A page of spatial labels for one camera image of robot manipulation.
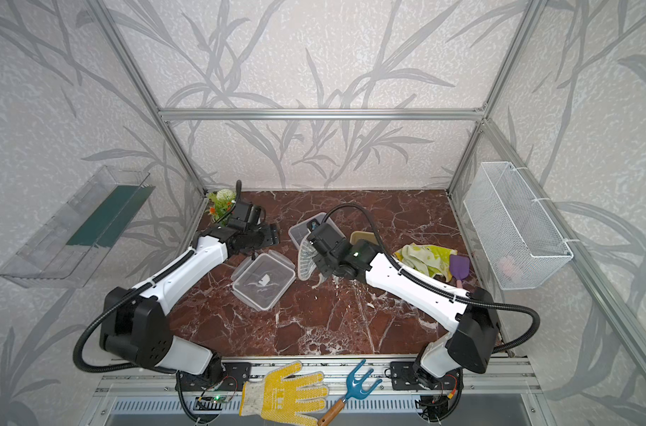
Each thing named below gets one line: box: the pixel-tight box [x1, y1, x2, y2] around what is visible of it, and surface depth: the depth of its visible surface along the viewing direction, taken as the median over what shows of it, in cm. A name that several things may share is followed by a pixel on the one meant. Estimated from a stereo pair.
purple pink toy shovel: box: [449, 254, 471, 289], surface depth 98 cm
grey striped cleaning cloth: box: [298, 237, 327, 290], surface depth 77 cm
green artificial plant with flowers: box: [207, 188, 237, 221], surface depth 95 cm
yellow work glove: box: [239, 361, 330, 426], surface depth 72 cm
